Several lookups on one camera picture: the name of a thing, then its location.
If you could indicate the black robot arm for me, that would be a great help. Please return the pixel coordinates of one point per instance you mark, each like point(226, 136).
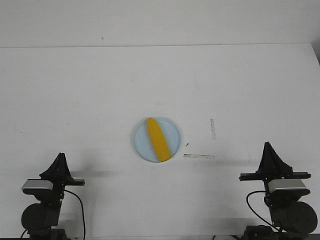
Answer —
point(40, 220)
point(291, 218)

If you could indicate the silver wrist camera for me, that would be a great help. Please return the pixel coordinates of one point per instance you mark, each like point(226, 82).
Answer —
point(290, 187)
point(37, 187)

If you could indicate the clear tape strip on table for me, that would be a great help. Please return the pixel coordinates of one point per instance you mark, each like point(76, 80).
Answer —
point(199, 156)

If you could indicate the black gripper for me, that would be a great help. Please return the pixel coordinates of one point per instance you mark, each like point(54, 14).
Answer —
point(276, 165)
point(55, 174)

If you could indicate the light blue round plate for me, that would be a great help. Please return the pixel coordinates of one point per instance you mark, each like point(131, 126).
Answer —
point(141, 142)

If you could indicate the yellow corn cob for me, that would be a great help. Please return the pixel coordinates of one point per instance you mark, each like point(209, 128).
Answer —
point(158, 140)

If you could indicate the white object at bottom edge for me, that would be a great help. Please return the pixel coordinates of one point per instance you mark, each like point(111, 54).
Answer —
point(223, 237)

